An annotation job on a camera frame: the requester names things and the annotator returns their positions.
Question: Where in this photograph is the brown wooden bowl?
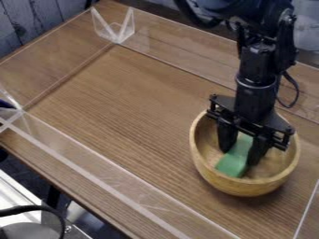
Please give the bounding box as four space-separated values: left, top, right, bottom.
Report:
190 112 300 197

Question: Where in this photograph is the clear acrylic front barrier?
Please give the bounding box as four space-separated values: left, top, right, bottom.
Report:
0 90 239 239

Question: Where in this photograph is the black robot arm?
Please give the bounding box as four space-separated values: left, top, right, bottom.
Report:
174 0 298 166

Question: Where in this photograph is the grey metal base plate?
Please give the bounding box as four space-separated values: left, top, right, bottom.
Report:
40 211 92 239

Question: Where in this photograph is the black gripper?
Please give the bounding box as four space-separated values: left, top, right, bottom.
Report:
207 75 295 166

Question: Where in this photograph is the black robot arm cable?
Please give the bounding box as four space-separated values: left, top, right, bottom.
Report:
275 70 302 109

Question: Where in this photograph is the green rectangular block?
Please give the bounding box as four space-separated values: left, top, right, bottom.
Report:
215 134 254 178

